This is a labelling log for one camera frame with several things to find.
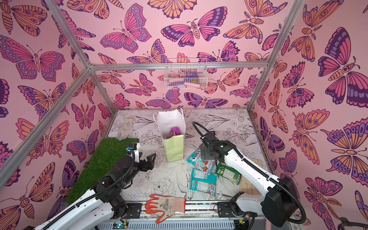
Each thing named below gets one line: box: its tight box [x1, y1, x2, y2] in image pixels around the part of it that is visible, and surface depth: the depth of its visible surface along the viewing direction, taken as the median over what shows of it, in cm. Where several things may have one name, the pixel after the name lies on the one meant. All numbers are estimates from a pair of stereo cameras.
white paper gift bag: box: [152, 107, 186, 163], surface depth 86 cm
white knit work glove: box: [116, 117, 134, 141], surface depth 108 cm
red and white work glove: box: [144, 194, 187, 224], surface depth 76 cm
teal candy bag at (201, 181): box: [189, 168, 218, 197], surface depth 83 cm
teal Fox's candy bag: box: [186, 148, 217, 176], surface depth 89 cm
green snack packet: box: [215, 161, 242, 186], surface depth 85 cm
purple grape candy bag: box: [166, 126, 182, 139], surface depth 93 cm
